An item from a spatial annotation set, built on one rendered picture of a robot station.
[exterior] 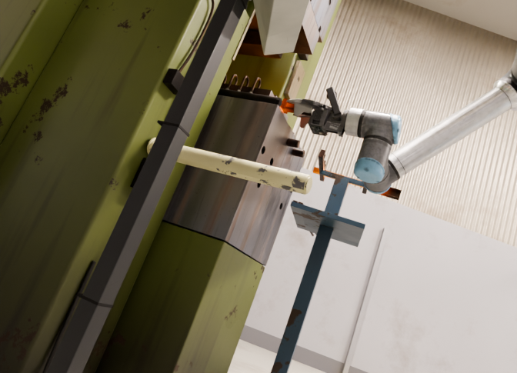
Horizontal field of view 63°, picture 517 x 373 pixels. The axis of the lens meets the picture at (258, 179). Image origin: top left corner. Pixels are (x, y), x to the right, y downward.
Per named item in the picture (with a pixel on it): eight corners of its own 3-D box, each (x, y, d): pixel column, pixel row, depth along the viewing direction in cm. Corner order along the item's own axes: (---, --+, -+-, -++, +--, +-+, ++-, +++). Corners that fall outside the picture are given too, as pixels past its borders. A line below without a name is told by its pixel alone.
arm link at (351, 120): (364, 104, 132) (366, 119, 141) (348, 101, 134) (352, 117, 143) (355, 128, 130) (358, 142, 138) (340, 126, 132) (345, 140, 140)
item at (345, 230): (357, 247, 198) (358, 243, 198) (364, 228, 160) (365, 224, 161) (297, 227, 205) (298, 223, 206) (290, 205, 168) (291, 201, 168)
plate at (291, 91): (293, 104, 186) (305, 72, 191) (288, 94, 178) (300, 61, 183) (288, 104, 187) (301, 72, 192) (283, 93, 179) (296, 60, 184)
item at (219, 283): (217, 402, 138) (265, 267, 150) (155, 416, 105) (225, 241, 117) (95, 338, 162) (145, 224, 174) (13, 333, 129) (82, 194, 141)
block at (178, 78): (181, 95, 113) (188, 82, 114) (171, 83, 108) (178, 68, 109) (173, 94, 115) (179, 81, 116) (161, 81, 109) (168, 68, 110)
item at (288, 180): (308, 200, 94) (315, 178, 95) (302, 191, 89) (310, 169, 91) (155, 160, 112) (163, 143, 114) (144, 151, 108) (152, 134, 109)
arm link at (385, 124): (395, 138, 124) (405, 109, 127) (355, 131, 130) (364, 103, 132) (397, 151, 133) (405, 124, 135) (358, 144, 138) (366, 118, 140)
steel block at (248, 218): (265, 266, 150) (305, 156, 162) (225, 240, 117) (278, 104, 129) (145, 224, 174) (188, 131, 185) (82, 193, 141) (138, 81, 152)
